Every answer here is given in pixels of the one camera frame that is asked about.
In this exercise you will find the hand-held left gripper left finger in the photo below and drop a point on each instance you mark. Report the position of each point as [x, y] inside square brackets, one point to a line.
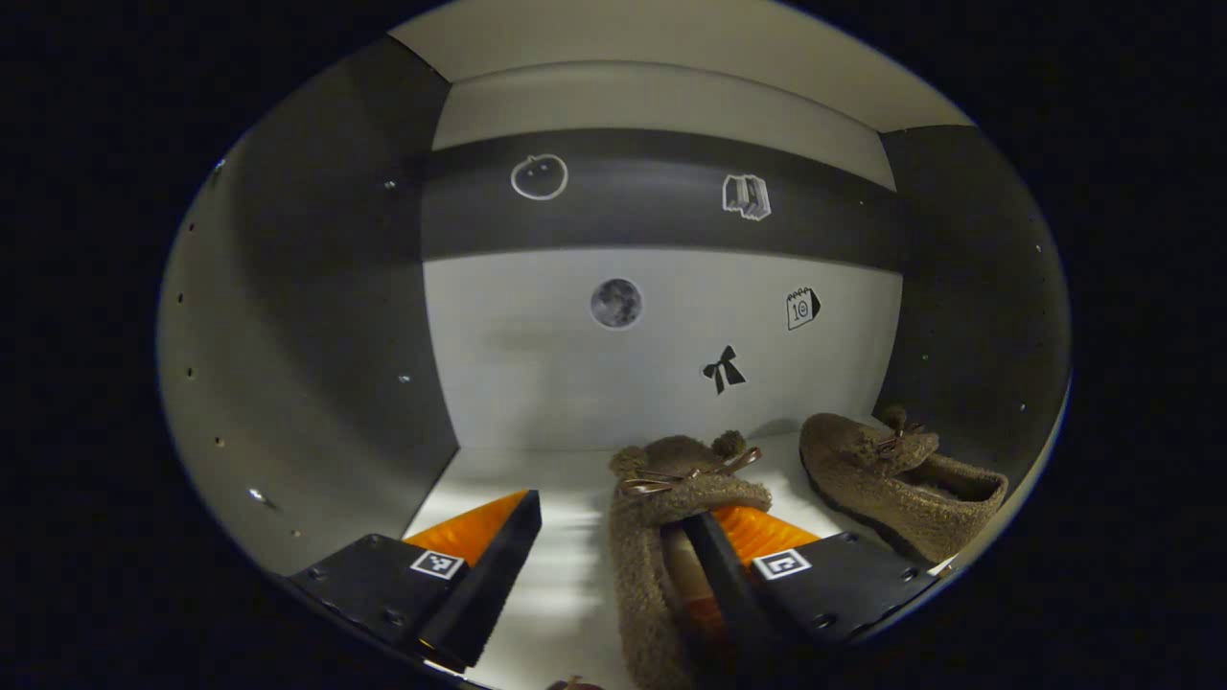
[494, 585]

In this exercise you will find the white shoe cabinet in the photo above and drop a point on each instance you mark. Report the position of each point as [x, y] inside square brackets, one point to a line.
[537, 383]

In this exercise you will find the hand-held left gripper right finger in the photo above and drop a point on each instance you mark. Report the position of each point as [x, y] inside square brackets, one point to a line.
[729, 575]

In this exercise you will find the brown fuzzy shoe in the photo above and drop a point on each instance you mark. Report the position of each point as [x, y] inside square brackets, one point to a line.
[642, 575]
[891, 489]

